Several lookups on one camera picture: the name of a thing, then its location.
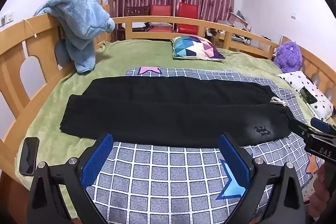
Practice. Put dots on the white floral pillow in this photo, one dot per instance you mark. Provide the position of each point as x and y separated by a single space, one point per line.
319 104

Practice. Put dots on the wooden coat rack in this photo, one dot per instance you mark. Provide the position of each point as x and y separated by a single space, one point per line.
113 3

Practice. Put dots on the grey checkered blanket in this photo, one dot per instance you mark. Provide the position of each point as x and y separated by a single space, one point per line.
157 176

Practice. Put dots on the geometric patterned pillow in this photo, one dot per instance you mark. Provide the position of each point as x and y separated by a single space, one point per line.
195 48

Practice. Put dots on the black pants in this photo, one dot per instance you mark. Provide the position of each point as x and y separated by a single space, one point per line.
170 113

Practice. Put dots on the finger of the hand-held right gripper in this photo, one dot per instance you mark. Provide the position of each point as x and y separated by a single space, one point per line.
322 124
299 128

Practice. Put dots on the person's right hand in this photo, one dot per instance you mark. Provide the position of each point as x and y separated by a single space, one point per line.
319 187

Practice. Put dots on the cardboard box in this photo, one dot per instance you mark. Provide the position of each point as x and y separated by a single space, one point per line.
218 39

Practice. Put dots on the dark wooden chair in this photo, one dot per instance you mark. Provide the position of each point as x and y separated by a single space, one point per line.
136 10

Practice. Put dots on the purple plush toy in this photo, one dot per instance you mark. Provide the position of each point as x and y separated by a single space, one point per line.
288 56

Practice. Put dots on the dark phone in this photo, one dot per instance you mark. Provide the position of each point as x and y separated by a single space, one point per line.
308 95

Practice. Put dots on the wooden bed frame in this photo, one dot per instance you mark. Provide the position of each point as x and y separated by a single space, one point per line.
13 56

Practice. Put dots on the black smartphone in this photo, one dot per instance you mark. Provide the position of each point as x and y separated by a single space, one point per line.
28 157

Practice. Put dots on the green fleece blanket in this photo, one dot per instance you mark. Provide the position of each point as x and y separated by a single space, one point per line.
118 56

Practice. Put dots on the white wall socket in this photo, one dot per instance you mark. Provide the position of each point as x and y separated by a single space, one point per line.
7 18

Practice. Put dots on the red chair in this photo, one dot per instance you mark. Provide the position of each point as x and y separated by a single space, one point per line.
160 10
187 12

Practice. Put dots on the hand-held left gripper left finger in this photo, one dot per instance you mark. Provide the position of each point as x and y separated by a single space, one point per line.
96 159

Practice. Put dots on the pile of cardboard pieces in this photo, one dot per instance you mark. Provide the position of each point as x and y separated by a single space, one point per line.
237 19

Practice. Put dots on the light blue fleece garment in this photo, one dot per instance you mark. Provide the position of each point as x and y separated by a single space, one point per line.
78 19

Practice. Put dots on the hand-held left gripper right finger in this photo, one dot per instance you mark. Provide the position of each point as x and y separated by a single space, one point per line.
235 161

